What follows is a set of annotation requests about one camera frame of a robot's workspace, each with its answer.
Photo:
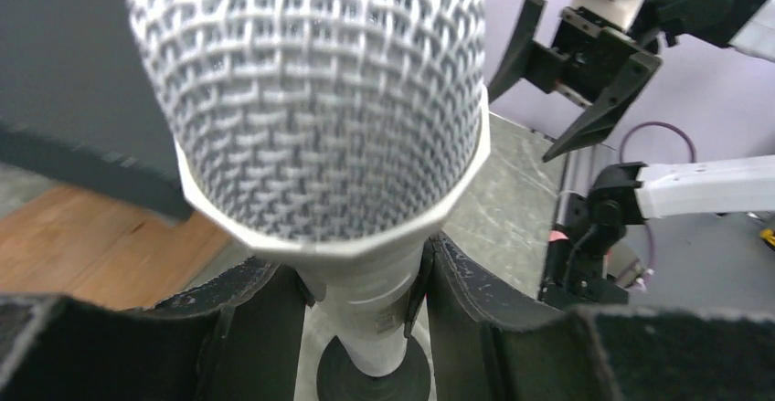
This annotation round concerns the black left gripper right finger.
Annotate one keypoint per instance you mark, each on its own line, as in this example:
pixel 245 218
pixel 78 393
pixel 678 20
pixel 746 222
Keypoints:
pixel 489 341

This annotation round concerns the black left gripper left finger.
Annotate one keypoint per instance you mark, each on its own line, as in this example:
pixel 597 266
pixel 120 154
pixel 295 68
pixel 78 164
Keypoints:
pixel 236 337

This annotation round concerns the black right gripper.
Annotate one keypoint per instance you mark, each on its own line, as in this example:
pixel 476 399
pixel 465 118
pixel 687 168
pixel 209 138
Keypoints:
pixel 589 62

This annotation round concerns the white microphone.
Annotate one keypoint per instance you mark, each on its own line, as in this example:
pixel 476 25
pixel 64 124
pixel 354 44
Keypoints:
pixel 333 136

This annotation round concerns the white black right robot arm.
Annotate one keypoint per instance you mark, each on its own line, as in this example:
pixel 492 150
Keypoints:
pixel 723 102

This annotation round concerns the wooden board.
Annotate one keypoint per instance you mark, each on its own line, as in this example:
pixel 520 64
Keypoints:
pixel 101 250

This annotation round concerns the dark rack-mount audio unit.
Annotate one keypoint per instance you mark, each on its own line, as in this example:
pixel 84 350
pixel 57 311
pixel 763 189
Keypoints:
pixel 76 106

